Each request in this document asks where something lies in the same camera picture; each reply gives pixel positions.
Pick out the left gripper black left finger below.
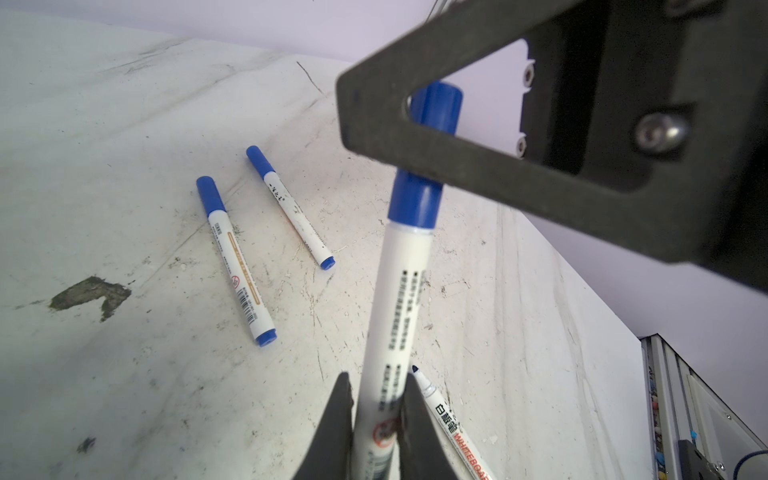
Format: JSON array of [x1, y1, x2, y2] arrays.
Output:
[[293, 372, 353, 480]]

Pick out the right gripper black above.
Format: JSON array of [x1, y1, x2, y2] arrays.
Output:
[[337, 1, 767, 292]]

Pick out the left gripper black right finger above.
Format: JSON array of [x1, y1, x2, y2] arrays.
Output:
[[397, 373, 458, 480]]

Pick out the white marker pen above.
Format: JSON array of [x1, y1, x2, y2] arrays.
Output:
[[246, 146, 335, 271], [196, 176, 277, 347], [411, 365, 499, 480], [350, 221, 433, 479]]

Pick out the blue pen cap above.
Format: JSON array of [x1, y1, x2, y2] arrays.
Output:
[[388, 82, 463, 230]]

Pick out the aluminium rail base frame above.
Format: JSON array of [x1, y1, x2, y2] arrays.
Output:
[[640, 334, 767, 479]]

